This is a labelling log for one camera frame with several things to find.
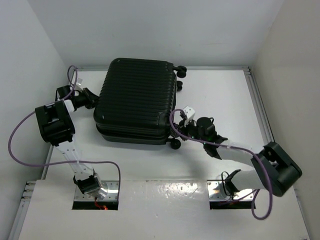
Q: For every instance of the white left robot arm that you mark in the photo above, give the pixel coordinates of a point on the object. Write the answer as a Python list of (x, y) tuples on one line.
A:
[(56, 127)]

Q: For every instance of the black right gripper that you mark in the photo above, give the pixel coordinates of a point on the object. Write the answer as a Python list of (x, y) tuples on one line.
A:
[(182, 128)]

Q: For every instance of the aluminium frame rail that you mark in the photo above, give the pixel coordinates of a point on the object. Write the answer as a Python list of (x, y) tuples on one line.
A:
[(260, 105)]

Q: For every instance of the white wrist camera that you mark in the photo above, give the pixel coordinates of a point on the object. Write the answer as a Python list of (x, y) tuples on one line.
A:
[(78, 85), (189, 114)]

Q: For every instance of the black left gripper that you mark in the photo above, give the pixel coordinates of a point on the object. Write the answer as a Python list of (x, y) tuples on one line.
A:
[(92, 98)]

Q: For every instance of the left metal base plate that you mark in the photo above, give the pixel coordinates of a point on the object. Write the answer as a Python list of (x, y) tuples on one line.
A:
[(108, 193)]

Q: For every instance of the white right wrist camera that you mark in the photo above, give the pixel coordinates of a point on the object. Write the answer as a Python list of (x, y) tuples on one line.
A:
[(189, 114)]

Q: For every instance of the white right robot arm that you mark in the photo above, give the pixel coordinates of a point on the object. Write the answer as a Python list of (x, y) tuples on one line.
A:
[(219, 147)]

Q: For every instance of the black hard-shell suitcase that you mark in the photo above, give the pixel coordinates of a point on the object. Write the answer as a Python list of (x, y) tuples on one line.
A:
[(136, 99)]

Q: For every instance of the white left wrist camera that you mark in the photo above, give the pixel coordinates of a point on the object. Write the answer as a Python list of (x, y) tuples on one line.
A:
[(78, 85)]

